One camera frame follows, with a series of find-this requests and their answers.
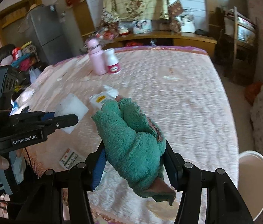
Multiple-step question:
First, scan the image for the green towel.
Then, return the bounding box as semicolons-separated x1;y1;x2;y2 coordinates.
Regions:
92;97;176;205

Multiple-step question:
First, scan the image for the white trash bucket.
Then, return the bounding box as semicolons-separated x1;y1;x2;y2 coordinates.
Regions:
238;151;263;220

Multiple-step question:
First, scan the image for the left gloved hand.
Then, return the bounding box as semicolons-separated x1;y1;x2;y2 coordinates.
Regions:
0;148;27;192

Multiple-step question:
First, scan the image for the green white flat box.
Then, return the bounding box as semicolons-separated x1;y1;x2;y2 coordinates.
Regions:
59;148;85;170

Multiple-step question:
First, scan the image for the white yellow small box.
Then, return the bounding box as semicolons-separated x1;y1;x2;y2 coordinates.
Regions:
89;84;119;110

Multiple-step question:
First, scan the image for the pink quilted table cover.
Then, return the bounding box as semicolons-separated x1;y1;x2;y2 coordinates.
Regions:
10;45;239;224

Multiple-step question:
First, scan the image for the pink water bottle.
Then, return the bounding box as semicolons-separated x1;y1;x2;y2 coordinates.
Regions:
87;38;107;75

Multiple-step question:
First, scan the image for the small white pink bottle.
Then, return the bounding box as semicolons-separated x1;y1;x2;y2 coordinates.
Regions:
103;48;120;74

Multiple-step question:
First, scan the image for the wooden low cabinet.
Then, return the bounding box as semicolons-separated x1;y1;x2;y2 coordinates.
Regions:
82;30;218;59

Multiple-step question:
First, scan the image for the grey refrigerator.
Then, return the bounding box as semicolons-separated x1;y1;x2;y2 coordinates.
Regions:
24;5;73;65

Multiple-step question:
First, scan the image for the framed photo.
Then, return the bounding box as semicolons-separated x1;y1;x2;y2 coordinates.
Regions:
132;20;152;34

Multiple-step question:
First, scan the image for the yellow floral hanging cloth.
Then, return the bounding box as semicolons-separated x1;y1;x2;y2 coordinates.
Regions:
99;0;183;33

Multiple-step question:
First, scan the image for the wooden shelf rack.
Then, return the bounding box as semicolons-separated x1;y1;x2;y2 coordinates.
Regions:
215;6;259;85

